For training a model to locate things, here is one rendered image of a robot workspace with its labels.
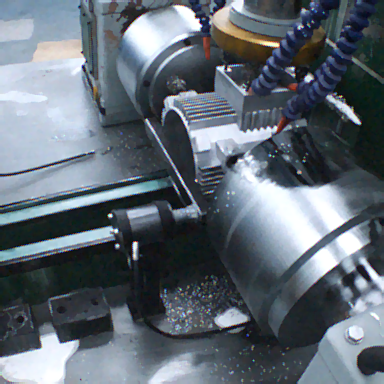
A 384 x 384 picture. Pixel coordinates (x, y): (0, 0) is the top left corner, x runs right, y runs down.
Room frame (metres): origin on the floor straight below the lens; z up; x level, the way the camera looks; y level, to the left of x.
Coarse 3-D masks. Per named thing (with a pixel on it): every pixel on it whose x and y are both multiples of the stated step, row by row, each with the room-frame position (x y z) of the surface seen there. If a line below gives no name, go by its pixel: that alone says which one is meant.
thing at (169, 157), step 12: (156, 120) 0.67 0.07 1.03; (156, 132) 0.63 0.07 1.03; (156, 144) 0.62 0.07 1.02; (168, 144) 0.60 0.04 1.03; (168, 156) 0.57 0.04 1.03; (168, 168) 0.56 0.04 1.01; (180, 168) 0.54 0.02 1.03; (180, 180) 0.52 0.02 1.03; (192, 180) 0.52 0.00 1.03; (180, 192) 0.51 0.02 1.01; (192, 192) 0.49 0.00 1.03; (192, 204) 0.47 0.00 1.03; (204, 204) 0.47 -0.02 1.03; (192, 216) 0.45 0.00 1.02; (204, 216) 0.45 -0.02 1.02
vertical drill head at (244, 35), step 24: (240, 0) 0.69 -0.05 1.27; (264, 0) 0.62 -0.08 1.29; (288, 0) 0.61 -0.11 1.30; (216, 24) 0.63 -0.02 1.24; (240, 24) 0.61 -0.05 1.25; (264, 24) 0.59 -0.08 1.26; (288, 24) 0.60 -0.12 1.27; (240, 48) 0.58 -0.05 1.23; (264, 48) 0.57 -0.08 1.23; (312, 48) 0.59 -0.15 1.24
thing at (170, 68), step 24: (144, 24) 0.87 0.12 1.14; (168, 24) 0.83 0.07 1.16; (192, 24) 0.83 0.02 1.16; (120, 48) 0.87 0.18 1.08; (144, 48) 0.79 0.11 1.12; (168, 48) 0.76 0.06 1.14; (192, 48) 0.78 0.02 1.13; (216, 48) 0.80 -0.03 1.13; (120, 72) 0.85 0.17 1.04; (144, 72) 0.74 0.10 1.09; (168, 72) 0.76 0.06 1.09; (192, 72) 0.78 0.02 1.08; (144, 96) 0.74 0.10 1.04; (168, 96) 0.76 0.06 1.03; (144, 120) 0.75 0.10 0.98
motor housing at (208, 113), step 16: (192, 96) 0.64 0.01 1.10; (208, 96) 0.64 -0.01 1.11; (224, 96) 0.64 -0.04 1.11; (176, 112) 0.66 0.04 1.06; (192, 112) 0.59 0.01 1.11; (208, 112) 0.60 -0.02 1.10; (224, 112) 0.60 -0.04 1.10; (176, 128) 0.68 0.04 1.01; (192, 128) 0.57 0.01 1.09; (208, 128) 0.58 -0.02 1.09; (224, 128) 0.58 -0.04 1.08; (288, 128) 0.62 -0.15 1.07; (176, 144) 0.67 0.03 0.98; (240, 144) 0.57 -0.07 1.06; (256, 144) 0.58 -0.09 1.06; (192, 160) 0.66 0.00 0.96; (208, 160) 0.54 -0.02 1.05; (192, 176) 0.63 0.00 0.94; (208, 176) 0.52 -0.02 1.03; (176, 192) 0.61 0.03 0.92; (208, 192) 0.52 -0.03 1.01
